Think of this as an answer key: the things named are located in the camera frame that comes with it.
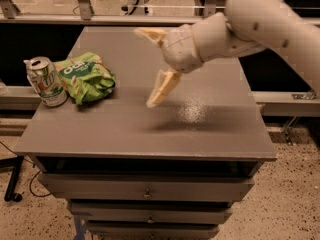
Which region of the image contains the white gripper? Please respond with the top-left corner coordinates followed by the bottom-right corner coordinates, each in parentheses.
top-left (134, 24), bottom-right (203, 108)

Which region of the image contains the green rice chip bag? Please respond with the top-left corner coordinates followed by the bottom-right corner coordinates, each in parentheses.
top-left (54, 52), bottom-right (116, 105)

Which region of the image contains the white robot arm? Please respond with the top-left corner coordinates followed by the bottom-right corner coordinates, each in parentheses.
top-left (135, 0), bottom-right (320, 108)

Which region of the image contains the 7up soda can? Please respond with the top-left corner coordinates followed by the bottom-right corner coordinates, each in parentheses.
top-left (24, 56), bottom-right (67, 107)

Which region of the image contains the grey drawer cabinet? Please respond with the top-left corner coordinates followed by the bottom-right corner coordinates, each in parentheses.
top-left (14, 26), bottom-right (278, 240)

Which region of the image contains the top grey drawer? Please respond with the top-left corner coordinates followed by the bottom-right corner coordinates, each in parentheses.
top-left (38, 173), bottom-right (254, 202)

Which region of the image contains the grey drawer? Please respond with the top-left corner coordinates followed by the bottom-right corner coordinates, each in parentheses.
top-left (68, 202), bottom-right (232, 224)
top-left (38, 173), bottom-right (254, 202)
top-left (86, 221), bottom-right (219, 239)

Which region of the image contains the middle grey drawer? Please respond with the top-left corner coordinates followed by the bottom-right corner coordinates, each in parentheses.
top-left (68, 202), bottom-right (232, 224)

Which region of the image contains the black stand leg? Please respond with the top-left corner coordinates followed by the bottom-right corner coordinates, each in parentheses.
top-left (0, 156), bottom-right (23, 202)

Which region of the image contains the bottom grey drawer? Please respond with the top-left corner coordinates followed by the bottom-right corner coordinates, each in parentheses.
top-left (86, 221), bottom-right (219, 239)

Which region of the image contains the metal window rail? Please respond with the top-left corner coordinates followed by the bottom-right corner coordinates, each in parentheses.
top-left (0, 0), bottom-right (225, 26)

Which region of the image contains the black floor cable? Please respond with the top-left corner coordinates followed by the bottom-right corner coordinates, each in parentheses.
top-left (0, 140), bottom-right (53, 198)

